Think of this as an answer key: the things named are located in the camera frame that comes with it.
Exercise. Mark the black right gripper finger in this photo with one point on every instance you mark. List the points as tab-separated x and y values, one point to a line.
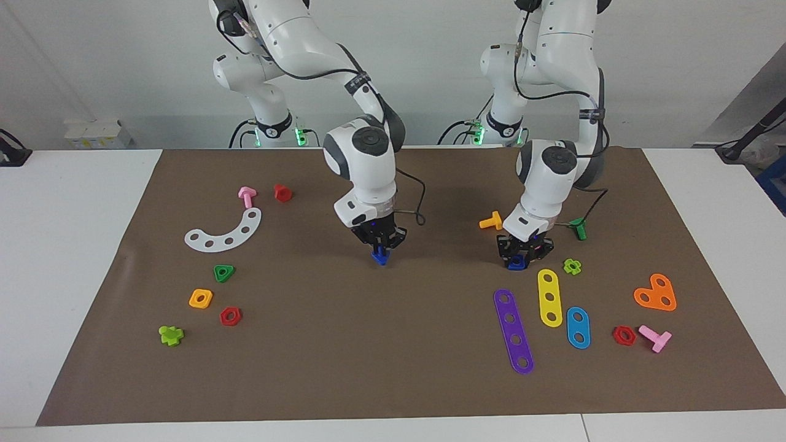
374	243
389	240

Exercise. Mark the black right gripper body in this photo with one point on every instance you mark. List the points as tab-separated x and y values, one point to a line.
376	228

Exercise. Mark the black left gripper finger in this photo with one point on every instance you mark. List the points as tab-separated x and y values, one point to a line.
506	255
533	253

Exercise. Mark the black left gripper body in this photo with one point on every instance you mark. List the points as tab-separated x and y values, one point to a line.
527	239

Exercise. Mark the blue square nut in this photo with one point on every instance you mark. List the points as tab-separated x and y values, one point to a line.
511	265

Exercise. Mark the blue screw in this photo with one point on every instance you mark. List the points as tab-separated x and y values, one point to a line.
381	258

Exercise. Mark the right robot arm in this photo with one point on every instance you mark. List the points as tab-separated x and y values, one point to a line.
295	31

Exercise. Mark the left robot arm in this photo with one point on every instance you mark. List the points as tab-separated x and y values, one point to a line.
565	37

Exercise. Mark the orange screw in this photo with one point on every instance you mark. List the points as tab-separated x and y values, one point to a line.
491	221

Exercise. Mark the green cross-shaped nut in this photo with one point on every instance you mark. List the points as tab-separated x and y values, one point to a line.
567	267

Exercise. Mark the red screw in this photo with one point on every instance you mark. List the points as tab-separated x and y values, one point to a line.
282	193

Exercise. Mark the red hexagonal nut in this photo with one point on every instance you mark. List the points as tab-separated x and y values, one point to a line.
617	336
225	317

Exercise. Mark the pink screw with short shaft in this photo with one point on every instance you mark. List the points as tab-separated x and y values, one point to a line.
247	196

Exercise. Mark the pink screw with long shaft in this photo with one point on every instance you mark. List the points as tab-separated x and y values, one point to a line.
651	334

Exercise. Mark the green triangular nut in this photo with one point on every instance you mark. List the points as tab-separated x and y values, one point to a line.
216	268

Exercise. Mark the orange square nut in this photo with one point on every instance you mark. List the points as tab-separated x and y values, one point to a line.
194	301

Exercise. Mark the lime green screw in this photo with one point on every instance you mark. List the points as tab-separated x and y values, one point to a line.
169	336

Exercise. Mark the yellow three-hole plate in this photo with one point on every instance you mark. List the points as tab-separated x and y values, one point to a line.
549	288

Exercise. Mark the purple four-hole plate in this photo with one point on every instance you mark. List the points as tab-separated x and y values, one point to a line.
514	329

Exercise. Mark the blue two-hole plate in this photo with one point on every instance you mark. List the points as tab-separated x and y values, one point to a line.
578	327

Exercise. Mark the brown table mat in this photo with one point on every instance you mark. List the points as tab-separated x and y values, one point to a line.
368	356

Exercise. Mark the orange angled three-hole plate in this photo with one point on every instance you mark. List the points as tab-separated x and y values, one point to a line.
654	293

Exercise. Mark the white curved five-hole plate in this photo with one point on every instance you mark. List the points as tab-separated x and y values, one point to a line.
219	244

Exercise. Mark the black stand pole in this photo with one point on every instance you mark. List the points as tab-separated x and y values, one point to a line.
752	132

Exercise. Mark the white box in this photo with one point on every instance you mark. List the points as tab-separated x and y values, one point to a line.
98	134

